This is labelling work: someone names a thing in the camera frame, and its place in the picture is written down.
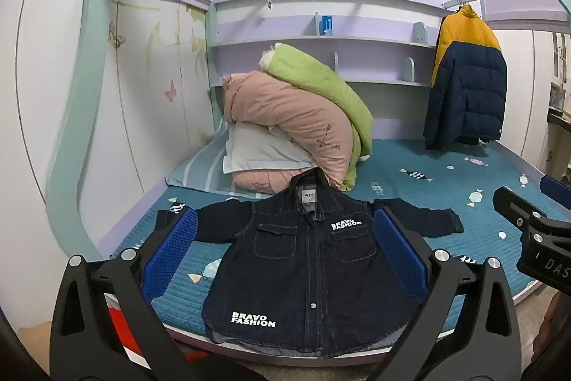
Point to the small blue box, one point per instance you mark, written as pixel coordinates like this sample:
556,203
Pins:
326,25

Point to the dark denim jacket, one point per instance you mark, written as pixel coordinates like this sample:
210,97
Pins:
290,274

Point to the purple headboard shelf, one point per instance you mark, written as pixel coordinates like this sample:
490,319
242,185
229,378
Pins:
348,1

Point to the small picture frame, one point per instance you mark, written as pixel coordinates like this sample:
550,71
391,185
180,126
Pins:
556,95

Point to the teal arched bed frame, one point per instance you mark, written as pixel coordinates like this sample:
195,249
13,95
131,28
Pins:
73,131

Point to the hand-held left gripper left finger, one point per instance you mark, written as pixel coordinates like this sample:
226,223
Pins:
171,249

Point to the green quilt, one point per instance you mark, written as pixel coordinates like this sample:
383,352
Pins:
321,82

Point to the person's right forearm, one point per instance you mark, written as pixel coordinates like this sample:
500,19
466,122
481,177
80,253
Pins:
553,323

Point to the light blue striped pillow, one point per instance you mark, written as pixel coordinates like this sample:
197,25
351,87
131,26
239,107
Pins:
200,166

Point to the white pillow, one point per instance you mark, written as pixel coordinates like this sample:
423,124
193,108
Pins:
263,149

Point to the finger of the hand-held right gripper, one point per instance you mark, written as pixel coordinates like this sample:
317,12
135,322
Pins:
556,186
513,207

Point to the pink quilt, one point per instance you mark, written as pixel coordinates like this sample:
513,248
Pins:
290,113

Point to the teal quilted bed mat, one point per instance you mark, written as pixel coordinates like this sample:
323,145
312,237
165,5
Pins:
473,171

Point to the yellow and navy puffer jacket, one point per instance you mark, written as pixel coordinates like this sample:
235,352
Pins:
468,86

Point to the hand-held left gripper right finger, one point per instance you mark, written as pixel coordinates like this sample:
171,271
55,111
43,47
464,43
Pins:
401,254

